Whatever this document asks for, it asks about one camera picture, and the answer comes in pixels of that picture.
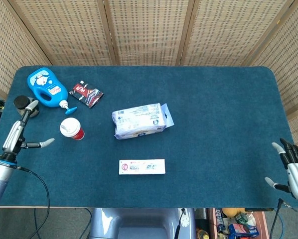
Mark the white plastic cup lid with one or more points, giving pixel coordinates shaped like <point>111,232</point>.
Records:
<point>73,123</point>

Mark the red paper cup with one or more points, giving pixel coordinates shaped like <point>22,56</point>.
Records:
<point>78,134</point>

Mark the teal felt table cover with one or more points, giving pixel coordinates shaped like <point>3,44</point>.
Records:
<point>189,149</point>

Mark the woven folding screen panel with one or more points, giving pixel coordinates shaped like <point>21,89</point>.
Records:
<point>64,32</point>
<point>12,44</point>
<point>293,69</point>
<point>149,32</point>
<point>233,32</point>

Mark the blue-grey robot torso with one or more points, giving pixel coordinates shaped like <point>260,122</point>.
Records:
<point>139,224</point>

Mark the blue snack packet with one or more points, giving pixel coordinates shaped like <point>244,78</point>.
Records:
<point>243,230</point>

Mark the white toothpaste box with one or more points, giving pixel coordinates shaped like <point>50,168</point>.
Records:
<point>141,167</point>

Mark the translucent plastic straw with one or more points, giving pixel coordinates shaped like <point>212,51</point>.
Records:
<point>66,129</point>

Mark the black and red card box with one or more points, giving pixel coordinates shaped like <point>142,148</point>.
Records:
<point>86,94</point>

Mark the orange round item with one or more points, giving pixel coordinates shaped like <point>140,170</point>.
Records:
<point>232,212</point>

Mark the blue detergent pump bottle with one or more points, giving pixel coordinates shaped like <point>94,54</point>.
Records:
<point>42,87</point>

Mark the white and blue tissue pack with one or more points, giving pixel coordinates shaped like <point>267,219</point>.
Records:
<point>139,122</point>

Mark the dark round jar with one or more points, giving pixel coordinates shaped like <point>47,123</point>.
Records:
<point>20,100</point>

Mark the pink storage crate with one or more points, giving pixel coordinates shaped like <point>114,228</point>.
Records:
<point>261,219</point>

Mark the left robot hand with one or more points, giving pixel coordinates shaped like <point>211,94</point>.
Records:
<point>13,135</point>

